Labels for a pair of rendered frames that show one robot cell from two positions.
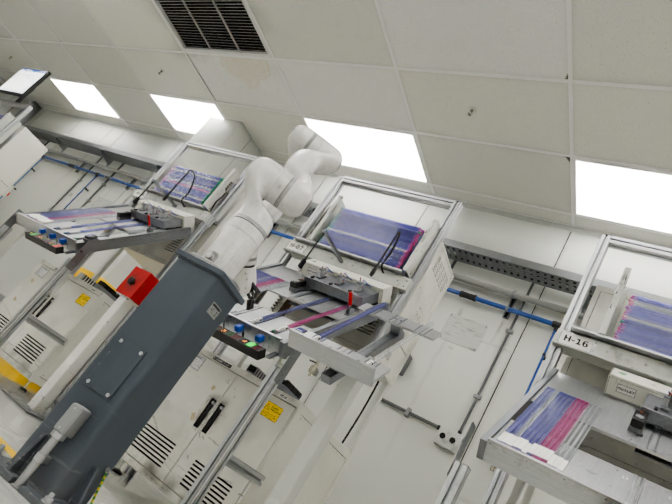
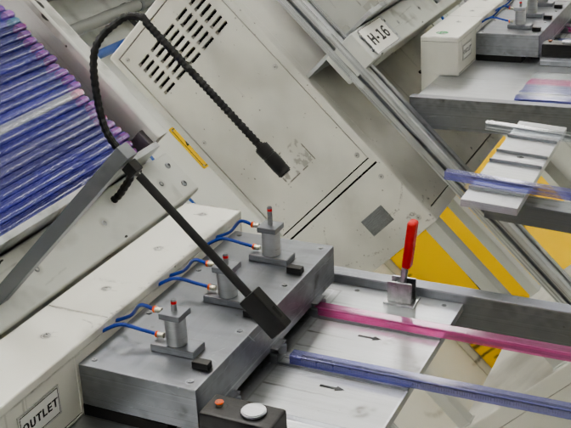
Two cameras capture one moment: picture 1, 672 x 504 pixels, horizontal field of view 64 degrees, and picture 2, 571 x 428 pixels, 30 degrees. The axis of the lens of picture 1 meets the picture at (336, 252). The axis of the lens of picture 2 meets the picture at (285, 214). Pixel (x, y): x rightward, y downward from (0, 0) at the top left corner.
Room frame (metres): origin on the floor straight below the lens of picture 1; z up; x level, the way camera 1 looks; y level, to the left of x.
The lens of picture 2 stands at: (2.32, 1.07, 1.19)
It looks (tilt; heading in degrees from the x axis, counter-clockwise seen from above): 1 degrees up; 267
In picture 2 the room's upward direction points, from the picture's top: 43 degrees counter-clockwise
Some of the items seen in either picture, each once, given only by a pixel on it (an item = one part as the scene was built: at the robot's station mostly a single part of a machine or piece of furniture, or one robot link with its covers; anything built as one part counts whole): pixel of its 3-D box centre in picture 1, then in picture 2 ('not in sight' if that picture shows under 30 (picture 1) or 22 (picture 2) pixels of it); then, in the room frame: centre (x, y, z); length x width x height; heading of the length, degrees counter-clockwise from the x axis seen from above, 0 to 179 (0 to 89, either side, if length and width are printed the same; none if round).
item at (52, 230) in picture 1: (93, 283); not in sight; (3.39, 1.10, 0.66); 1.01 x 0.73 x 1.31; 142
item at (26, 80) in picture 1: (26, 86); not in sight; (5.40, 3.66, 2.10); 0.58 x 0.14 x 0.41; 52
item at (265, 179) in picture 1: (262, 195); not in sight; (1.60, 0.30, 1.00); 0.19 x 0.12 x 0.24; 95
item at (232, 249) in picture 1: (230, 251); not in sight; (1.60, 0.27, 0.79); 0.19 x 0.19 x 0.18
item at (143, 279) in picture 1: (94, 338); not in sight; (2.72, 0.70, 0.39); 0.24 x 0.24 x 0.78; 52
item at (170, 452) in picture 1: (234, 457); not in sight; (2.65, -0.15, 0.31); 0.70 x 0.65 x 0.62; 52
